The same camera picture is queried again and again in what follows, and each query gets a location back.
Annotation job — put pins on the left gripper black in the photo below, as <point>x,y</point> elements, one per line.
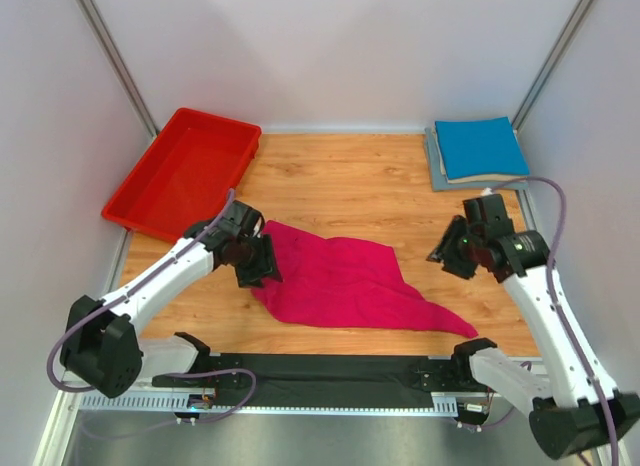
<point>261,264</point>

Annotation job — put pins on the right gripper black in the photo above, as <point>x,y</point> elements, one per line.
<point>451,251</point>

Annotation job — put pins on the magenta t shirt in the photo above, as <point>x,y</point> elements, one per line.
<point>347,283</point>

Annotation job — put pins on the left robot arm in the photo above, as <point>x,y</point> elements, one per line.
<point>102,344</point>

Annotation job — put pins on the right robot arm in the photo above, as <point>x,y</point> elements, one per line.
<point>577,406</point>

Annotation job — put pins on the grey folded t shirt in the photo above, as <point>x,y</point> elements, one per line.
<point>437,178</point>

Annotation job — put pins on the beige folded t shirt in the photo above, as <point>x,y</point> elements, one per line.
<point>466,160</point>

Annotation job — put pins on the blue folded t shirt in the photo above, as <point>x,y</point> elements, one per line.
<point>494,128</point>

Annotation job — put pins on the red plastic bin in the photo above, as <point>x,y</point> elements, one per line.
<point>184,175</point>

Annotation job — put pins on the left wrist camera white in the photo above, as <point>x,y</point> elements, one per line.
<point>258,226</point>

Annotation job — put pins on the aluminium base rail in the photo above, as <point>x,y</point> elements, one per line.
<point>201,382</point>

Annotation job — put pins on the right frame post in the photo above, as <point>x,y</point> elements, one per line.
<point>561,45</point>

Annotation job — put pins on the frame post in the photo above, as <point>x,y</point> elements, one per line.
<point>100,29</point>
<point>561,45</point>

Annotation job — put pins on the left frame post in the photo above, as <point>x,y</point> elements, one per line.
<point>100,29</point>

